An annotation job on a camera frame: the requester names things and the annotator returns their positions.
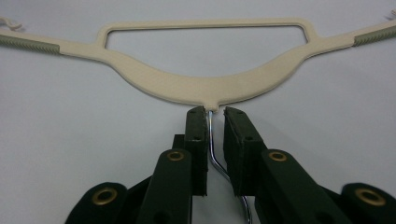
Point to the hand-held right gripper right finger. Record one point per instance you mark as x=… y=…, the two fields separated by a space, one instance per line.
x=280 y=186

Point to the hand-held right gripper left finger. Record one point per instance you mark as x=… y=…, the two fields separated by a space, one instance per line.
x=174 y=186

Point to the beige plastic clothes hanger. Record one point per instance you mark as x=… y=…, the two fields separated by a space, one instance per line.
x=186 y=84

